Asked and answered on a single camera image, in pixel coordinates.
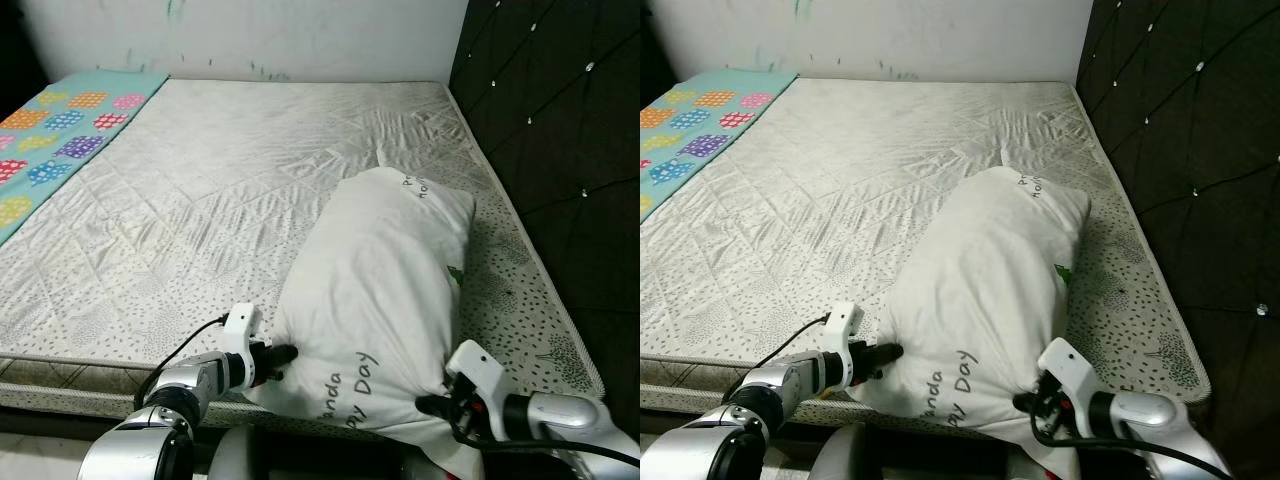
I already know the white printed pillow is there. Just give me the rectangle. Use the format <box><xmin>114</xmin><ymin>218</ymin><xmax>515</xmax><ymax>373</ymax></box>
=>
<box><xmin>245</xmin><ymin>167</ymin><xmax>476</xmax><ymax>451</ymax></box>
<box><xmin>845</xmin><ymin>165</ymin><xmax>1091</xmax><ymax>480</ymax></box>

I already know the grey left robot leg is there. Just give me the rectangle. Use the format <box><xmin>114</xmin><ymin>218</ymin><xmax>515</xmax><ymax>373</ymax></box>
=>
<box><xmin>205</xmin><ymin>425</ymin><xmax>271</xmax><ymax>480</ymax></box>
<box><xmin>808</xmin><ymin>425</ymin><xmax>871</xmax><ymax>480</ymax></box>

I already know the grey quilted mattress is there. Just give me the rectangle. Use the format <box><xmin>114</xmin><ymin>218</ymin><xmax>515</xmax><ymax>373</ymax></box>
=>
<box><xmin>640</xmin><ymin>78</ymin><xmax>1211</xmax><ymax>406</ymax></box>
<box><xmin>0</xmin><ymin>78</ymin><xmax>606</xmax><ymax>426</ymax></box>

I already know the teal blanket with coloured hearts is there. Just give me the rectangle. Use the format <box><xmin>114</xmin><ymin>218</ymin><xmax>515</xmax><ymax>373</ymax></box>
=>
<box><xmin>0</xmin><ymin>70</ymin><xmax>169</xmax><ymax>246</ymax></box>
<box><xmin>640</xmin><ymin>70</ymin><xmax>799</xmax><ymax>223</ymax></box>

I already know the black tufted headboard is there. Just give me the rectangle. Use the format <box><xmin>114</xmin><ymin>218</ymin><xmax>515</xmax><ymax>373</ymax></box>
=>
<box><xmin>1075</xmin><ymin>0</ymin><xmax>1280</xmax><ymax>401</ymax></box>
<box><xmin>448</xmin><ymin>0</ymin><xmax>641</xmax><ymax>441</ymax></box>

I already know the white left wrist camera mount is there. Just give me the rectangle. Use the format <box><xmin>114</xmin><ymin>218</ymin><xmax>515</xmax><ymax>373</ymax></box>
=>
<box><xmin>825</xmin><ymin>303</ymin><xmax>866</xmax><ymax>386</ymax></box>
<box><xmin>222</xmin><ymin>303</ymin><xmax>266</xmax><ymax>386</ymax></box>

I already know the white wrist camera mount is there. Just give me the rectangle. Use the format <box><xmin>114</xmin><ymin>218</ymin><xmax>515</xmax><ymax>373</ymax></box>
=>
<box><xmin>443</xmin><ymin>340</ymin><xmax>508</xmax><ymax>441</ymax></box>
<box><xmin>222</xmin><ymin>303</ymin><xmax>266</xmax><ymax>386</ymax></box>
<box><xmin>825</xmin><ymin>303</ymin><xmax>866</xmax><ymax>386</ymax></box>
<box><xmin>1037</xmin><ymin>338</ymin><xmax>1101</xmax><ymax>431</ymax></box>

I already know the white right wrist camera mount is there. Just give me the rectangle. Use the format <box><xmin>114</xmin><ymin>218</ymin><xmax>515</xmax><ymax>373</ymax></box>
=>
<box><xmin>1037</xmin><ymin>338</ymin><xmax>1101</xmax><ymax>431</ymax></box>
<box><xmin>443</xmin><ymin>340</ymin><xmax>508</xmax><ymax>441</ymax></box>

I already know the black bed frame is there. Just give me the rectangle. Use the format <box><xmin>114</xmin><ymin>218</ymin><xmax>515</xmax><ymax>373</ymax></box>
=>
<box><xmin>0</xmin><ymin>400</ymin><xmax>251</xmax><ymax>446</ymax></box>
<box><xmin>640</xmin><ymin>400</ymin><xmax>831</xmax><ymax>441</ymax></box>

